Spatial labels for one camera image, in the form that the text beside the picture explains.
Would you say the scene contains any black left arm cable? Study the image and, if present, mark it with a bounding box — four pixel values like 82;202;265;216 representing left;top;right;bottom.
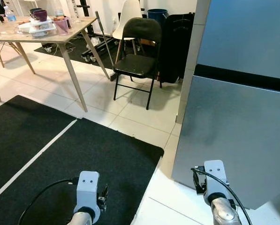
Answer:
18;177;79;225

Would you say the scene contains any purple bowl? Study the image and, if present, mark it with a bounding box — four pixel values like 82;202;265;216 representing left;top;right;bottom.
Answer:
30;9;48;22

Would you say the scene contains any grey metal pole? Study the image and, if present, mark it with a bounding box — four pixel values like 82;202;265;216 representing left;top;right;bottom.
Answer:
95;11;116;70

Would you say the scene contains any black wheeled stand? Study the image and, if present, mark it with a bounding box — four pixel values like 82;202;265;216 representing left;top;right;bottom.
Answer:
74;0;119;64

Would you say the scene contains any black folding chair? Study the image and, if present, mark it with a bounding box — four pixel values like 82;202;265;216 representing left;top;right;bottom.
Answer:
113;18;163;111

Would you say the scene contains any black floor mat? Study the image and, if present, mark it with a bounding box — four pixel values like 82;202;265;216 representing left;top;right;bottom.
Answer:
34;37;114;71
0;118;165;225
0;95;77;197

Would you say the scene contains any clear plastic food container stack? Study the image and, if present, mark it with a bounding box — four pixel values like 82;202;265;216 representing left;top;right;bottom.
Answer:
18;18;56;39

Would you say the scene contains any tall clear plastic bottle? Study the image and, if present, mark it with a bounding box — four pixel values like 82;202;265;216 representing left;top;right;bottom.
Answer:
66;0;82;23

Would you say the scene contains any pink plastic cup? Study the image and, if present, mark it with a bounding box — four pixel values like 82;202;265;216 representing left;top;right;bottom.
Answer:
53;17;71;35

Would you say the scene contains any clear water bottle blue cap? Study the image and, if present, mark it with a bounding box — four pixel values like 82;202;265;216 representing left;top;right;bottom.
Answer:
4;6;17;23

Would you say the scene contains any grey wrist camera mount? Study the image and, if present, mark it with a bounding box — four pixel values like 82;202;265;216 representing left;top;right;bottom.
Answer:
74;171;101;211
203;160;229;202

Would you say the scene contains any black fabric cover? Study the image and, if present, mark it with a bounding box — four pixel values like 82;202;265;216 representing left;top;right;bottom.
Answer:
158;13;195;85

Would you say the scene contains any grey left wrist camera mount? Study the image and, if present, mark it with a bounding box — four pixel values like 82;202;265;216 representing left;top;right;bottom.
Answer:
74;171;101;211

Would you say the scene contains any white plastic chair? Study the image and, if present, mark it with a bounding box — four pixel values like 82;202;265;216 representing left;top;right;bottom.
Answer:
113;0;144;40

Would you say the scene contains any wooden table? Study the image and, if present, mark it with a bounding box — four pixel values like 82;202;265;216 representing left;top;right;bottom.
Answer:
0;16;113;113

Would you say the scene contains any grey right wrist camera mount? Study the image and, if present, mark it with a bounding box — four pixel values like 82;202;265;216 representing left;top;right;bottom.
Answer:
203;160;229;202

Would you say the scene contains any blue round bin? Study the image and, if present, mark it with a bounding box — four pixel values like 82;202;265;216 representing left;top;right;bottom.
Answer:
147;8;169;25

